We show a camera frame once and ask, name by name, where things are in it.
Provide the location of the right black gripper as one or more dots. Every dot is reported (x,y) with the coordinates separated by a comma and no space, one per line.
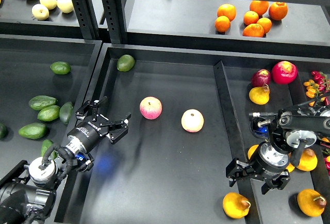
(266,164)

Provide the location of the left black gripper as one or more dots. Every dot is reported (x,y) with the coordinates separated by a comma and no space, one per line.
(89,132)

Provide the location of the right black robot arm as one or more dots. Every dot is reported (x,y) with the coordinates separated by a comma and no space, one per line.
(286,134)

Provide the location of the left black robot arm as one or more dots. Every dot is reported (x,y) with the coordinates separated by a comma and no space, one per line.
(29,190)

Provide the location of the green avocado in middle tray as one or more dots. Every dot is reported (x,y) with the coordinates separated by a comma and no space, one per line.
(125,63)

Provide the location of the green avocado top left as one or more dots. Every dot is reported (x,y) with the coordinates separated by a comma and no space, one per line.
(60,68)

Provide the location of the dark avocado at edge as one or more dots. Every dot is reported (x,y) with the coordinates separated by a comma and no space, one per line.
(3,131)

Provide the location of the pale yellow pear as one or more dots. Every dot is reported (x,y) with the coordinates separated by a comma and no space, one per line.
(40,12)
(49,4)
(66,6)

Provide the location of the pink red apple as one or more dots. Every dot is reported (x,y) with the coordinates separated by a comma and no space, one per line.
(150,108)

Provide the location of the black middle tray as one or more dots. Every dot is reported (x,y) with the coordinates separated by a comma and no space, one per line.
(158,173)

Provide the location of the black tray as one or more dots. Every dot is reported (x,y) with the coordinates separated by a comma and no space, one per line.
(26,73)
(158,173)
(232,72)

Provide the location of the pale pink apple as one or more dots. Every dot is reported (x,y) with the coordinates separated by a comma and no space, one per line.
(192,120)

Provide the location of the black right tray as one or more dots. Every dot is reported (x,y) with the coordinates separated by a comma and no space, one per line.
(232,72)

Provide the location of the black left tray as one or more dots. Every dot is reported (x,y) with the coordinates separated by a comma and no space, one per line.
(26,73)

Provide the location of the dark red apple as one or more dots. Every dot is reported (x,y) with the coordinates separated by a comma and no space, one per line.
(260,78)

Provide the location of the cherry tomato bunch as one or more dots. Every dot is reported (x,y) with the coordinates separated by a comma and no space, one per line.
(317,89)

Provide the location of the bright red apple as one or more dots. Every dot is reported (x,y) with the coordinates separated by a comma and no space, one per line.
(284,72)

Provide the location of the black shelf upright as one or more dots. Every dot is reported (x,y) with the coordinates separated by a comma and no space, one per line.
(86,19)
(115,19)

